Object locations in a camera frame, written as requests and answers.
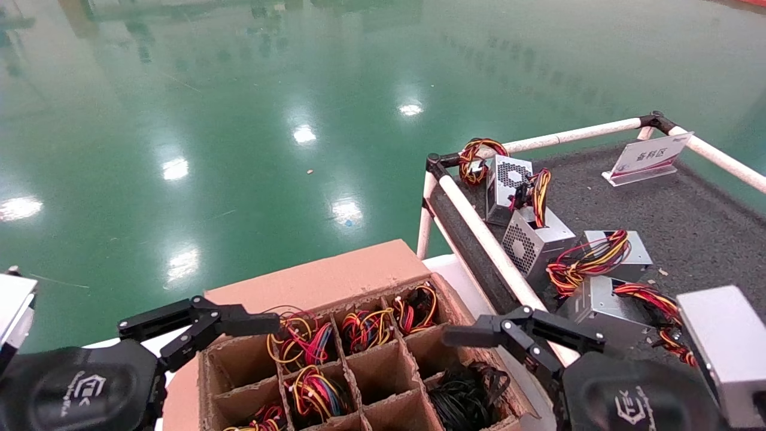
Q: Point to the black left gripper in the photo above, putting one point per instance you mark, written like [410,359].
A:
[72,389]

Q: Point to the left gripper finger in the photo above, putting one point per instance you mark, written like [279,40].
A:
[251,324]

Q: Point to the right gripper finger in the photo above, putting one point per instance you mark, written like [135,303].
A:
[470,334]

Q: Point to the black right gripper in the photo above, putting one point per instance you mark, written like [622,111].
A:
[634,401]

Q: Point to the brown cardboard box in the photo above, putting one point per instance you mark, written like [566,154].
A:
[323,278]

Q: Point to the cardboard divider grid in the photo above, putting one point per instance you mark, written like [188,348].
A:
[383,371]

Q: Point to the grey power supply centre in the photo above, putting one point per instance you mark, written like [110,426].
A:
[724,347]

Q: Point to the white pipe leg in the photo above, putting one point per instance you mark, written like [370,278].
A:
[426,227]

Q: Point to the black pipe corner connector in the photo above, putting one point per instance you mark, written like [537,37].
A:
[434,163]
[655,120]

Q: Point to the clear acrylic sign stand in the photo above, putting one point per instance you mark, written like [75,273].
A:
[649,157]

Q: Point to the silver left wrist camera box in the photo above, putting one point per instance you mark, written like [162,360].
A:
[15,311]

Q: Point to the white pipe rail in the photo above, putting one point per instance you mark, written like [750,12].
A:
[718,157]
[479,230]
[562,139]

